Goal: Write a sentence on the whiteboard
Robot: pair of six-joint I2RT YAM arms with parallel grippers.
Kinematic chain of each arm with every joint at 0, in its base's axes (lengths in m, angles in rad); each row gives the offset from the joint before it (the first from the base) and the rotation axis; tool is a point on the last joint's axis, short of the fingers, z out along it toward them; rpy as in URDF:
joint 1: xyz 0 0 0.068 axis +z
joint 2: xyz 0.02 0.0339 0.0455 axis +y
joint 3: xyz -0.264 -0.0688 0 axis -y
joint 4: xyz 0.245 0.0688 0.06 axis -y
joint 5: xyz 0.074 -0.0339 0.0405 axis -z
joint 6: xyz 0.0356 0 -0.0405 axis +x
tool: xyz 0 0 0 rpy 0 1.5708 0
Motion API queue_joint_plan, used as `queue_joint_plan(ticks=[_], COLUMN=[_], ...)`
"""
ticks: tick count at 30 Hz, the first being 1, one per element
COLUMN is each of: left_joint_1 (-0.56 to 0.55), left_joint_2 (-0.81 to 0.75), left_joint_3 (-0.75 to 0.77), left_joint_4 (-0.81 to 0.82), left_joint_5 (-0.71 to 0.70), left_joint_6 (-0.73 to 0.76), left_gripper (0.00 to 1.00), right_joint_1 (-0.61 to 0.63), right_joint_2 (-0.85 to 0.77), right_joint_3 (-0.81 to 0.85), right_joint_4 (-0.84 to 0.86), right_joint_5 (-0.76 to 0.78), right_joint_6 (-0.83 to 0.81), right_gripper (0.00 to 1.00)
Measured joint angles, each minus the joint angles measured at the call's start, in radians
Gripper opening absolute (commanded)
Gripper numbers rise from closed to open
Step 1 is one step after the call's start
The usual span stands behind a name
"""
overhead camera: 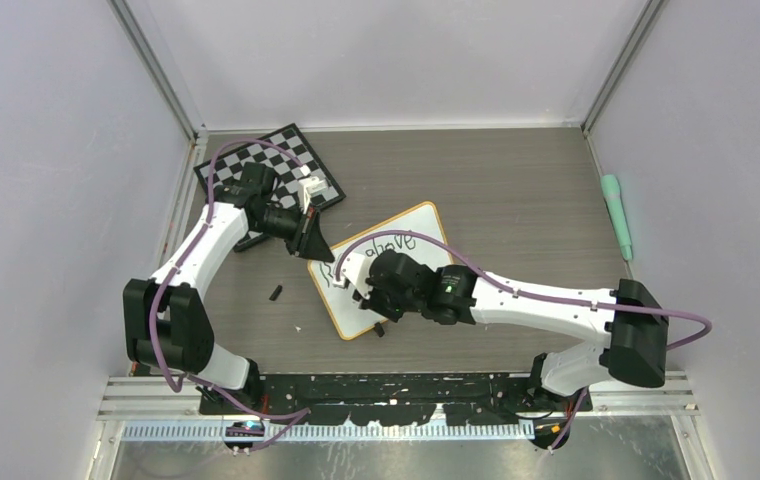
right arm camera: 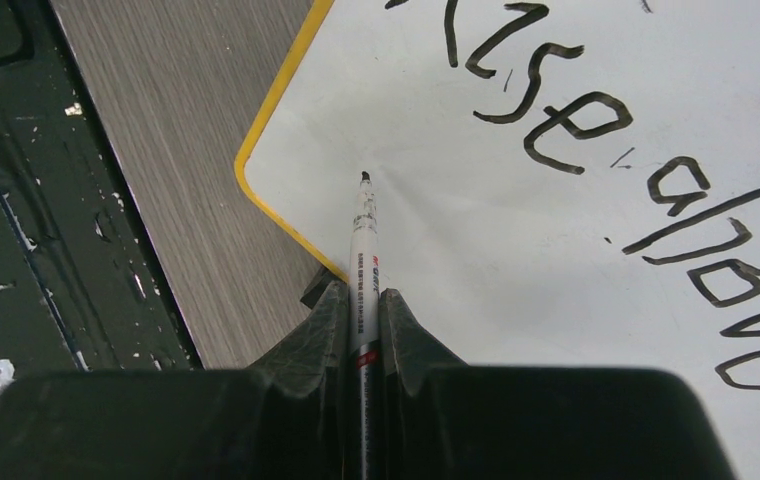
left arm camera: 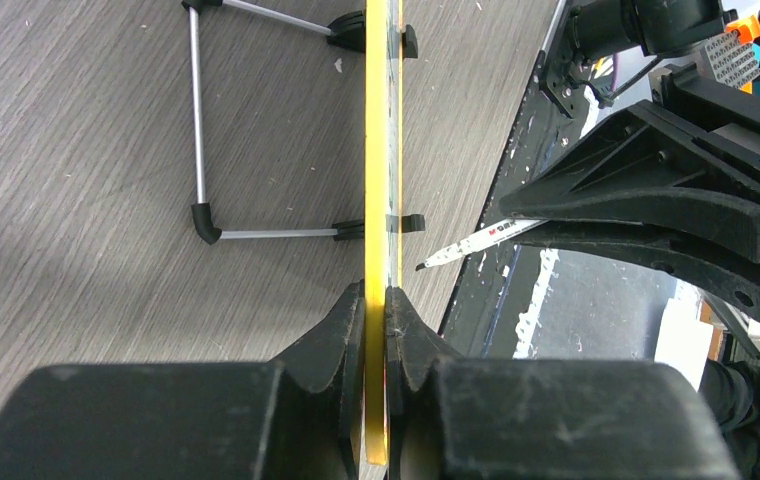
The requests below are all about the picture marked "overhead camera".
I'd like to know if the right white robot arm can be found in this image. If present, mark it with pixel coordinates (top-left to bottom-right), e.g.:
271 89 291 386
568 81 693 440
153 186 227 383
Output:
341 251 669 411

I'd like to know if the aluminium frame rail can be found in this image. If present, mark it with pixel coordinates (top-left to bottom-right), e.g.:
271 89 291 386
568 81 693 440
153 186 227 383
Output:
97 377 701 442

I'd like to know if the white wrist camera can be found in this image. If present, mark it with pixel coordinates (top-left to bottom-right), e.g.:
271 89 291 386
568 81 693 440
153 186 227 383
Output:
298 175 328 213
332 253 372 296

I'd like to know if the yellow framed whiteboard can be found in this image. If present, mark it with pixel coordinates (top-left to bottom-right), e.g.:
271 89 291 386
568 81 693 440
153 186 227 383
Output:
308 201 454 341

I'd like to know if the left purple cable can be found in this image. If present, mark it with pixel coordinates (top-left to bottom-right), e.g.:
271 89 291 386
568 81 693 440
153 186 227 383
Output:
148 137 312 452

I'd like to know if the black marker cap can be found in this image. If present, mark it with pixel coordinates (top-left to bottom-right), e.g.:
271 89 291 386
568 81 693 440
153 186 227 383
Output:
269 285 283 302

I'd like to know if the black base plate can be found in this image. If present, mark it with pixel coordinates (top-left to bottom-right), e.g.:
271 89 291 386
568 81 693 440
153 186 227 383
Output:
196 373 591 427

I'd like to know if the purple cable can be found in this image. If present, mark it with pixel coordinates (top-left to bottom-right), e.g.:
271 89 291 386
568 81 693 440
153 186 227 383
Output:
148 137 312 452
332 230 714 455

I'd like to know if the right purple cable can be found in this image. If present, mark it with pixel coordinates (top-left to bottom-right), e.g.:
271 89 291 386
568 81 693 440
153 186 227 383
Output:
332 230 714 455

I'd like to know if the mint green microphone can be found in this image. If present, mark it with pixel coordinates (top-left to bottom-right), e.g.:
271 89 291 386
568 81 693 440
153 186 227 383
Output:
601 174 633 262

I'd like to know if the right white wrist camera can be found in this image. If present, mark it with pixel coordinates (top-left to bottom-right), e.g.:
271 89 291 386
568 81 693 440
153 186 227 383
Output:
332 253 372 296

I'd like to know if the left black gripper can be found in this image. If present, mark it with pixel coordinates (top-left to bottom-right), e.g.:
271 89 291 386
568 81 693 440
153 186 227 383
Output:
252 201 335 263

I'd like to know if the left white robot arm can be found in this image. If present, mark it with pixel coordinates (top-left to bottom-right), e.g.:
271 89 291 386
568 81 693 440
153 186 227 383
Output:
123 164 334 414

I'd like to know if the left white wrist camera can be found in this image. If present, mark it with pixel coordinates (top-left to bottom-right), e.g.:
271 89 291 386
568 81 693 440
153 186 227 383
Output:
298 175 328 213

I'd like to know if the black white checkerboard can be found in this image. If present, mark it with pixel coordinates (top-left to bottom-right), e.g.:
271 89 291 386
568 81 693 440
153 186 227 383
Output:
193 123 347 254

